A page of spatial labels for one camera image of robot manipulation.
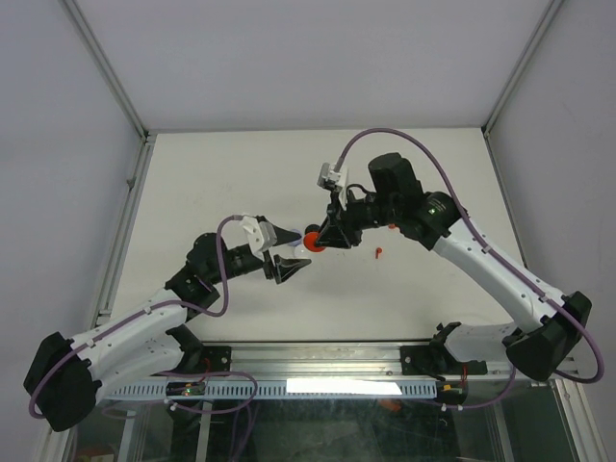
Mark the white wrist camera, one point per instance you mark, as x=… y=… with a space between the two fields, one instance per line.
x=260 y=234
x=335 y=181

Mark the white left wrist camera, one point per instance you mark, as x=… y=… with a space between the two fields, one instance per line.
x=260 y=234

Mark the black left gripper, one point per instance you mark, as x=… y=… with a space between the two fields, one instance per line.
x=283 y=267

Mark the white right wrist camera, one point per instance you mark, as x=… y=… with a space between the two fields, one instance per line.
x=335 y=181

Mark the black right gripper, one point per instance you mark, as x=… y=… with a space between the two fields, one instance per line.
x=343 y=235

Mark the aluminium frame post right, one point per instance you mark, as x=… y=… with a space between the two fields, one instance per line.
x=532 y=45

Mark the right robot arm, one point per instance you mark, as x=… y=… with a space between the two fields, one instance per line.
x=541 y=333

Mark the aluminium frame post left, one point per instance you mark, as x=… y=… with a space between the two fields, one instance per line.
x=87 y=36

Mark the aluminium frame post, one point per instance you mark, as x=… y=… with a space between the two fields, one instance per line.
x=532 y=45
x=87 y=36

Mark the orange round charging case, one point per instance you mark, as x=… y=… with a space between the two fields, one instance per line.
x=310 y=242

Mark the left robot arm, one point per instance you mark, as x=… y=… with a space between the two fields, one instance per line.
x=70 y=376

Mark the white round charging case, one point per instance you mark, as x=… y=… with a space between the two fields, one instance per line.
x=300 y=252

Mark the white slotted cable duct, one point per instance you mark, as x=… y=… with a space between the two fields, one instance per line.
x=292 y=388

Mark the aluminium mounting rail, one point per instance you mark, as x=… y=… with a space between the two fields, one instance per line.
x=361 y=360

